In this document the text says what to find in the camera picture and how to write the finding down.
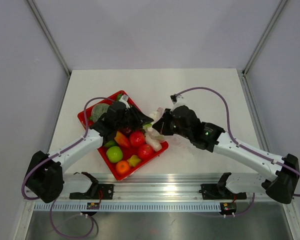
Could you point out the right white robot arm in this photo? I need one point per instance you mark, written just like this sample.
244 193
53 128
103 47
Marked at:
276 175

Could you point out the red apple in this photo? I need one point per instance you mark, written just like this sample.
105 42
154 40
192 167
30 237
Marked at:
145 151

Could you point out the red orange mango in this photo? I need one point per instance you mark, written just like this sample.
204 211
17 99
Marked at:
122 140

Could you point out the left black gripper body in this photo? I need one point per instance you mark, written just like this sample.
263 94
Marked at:
126 122

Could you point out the red plastic tray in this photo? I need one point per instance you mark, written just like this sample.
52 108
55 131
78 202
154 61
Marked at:
127 152

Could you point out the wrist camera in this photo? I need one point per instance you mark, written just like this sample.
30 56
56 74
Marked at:
178 100
124 99

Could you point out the white slotted cable duct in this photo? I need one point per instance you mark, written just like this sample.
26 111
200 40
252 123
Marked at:
108 206

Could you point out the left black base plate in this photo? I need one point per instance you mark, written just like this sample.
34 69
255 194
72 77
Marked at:
100 191

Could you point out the yellow starfruit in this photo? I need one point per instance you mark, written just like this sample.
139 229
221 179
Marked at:
133 161

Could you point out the clear zip top bag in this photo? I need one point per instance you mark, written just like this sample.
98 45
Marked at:
166 124

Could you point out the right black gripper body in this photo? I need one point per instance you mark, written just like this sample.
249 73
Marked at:
169 126

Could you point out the aluminium frame post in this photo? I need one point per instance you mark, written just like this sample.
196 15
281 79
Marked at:
265 35
34 9

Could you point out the aluminium mounting rail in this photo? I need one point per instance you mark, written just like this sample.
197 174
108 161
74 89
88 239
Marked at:
175 188

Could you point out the orange fruit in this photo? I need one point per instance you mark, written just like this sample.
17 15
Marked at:
122 167

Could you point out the yellow green mango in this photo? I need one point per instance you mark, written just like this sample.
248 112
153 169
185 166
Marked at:
111 143

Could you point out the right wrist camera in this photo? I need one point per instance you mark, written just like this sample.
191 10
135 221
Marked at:
178 100

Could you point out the right aluminium frame post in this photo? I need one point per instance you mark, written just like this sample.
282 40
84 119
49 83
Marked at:
265 35

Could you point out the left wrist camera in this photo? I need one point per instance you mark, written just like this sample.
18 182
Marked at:
124 99

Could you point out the left aluminium frame post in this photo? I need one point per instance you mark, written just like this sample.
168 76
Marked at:
34 9

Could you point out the green chili pepper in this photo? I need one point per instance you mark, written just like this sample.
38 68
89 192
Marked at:
119 96

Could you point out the green apple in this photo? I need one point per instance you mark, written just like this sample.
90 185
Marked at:
114 154

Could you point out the white radish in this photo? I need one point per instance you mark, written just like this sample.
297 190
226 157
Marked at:
154 140

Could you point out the red tomato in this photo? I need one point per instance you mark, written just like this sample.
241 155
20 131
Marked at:
137 139

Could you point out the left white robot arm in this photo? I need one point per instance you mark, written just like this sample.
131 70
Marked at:
45 173

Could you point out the dark red plum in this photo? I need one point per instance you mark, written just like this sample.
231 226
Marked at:
126 131

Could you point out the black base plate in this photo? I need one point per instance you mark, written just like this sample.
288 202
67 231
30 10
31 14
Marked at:
100 191
218 191

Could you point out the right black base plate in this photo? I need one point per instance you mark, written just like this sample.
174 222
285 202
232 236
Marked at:
218 191

